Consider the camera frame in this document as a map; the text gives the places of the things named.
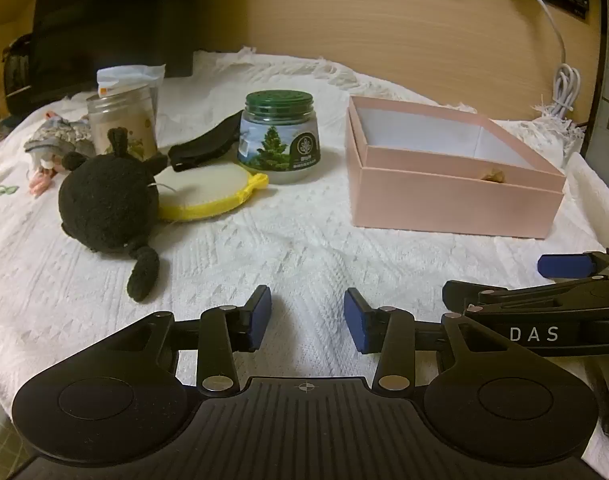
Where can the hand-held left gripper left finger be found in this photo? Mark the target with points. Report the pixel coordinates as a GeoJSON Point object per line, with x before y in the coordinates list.
{"type": "Point", "coordinates": [259, 317]}

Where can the clear canister with beige lid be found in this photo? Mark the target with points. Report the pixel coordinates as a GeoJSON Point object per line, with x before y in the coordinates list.
{"type": "Point", "coordinates": [129, 120]}

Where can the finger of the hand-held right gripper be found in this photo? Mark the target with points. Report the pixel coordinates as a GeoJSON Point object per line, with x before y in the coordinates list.
{"type": "Point", "coordinates": [464, 290]}
{"type": "Point", "coordinates": [562, 265]}

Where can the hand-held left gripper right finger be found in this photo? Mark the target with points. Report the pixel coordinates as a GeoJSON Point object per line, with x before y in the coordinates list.
{"type": "Point", "coordinates": [354, 320]}

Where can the dark bag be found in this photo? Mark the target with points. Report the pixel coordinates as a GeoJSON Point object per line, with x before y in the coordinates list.
{"type": "Point", "coordinates": [17, 75]}

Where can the small grey cloth doll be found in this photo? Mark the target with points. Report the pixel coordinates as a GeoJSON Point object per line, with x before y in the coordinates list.
{"type": "Point", "coordinates": [59, 135]}

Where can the pink cardboard box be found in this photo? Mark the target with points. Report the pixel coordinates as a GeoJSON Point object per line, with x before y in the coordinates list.
{"type": "Point", "coordinates": [434, 200]}

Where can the small brown scrap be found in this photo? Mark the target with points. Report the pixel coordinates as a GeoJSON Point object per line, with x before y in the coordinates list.
{"type": "Point", "coordinates": [493, 176]}

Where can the black plush toy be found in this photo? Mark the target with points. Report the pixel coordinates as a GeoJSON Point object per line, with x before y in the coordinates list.
{"type": "Point", "coordinates": [104, 200]}

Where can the white snack packet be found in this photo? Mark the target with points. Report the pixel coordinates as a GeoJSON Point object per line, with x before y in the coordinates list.
{"type": "Point", "coordinates": [129, 75]}

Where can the green lid jar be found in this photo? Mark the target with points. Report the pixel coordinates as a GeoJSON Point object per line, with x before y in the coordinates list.
{"type": "Point", "coordinates": [279, 145]}

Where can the white textured blanket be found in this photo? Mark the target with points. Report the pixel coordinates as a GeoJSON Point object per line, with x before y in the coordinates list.
{"type": "Point", "coordinates": [284, 260]}

